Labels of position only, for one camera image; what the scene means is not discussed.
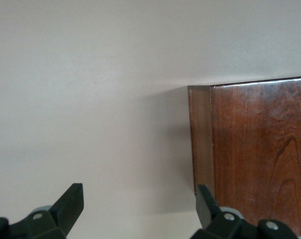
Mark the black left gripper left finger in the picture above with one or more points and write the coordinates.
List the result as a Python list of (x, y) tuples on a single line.
[(63, 214)]

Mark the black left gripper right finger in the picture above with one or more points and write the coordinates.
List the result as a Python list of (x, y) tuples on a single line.
[(210, 214)]

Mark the dark brown wooden cabinet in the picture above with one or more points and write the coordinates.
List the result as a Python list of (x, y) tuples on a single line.
[(264, 149)]

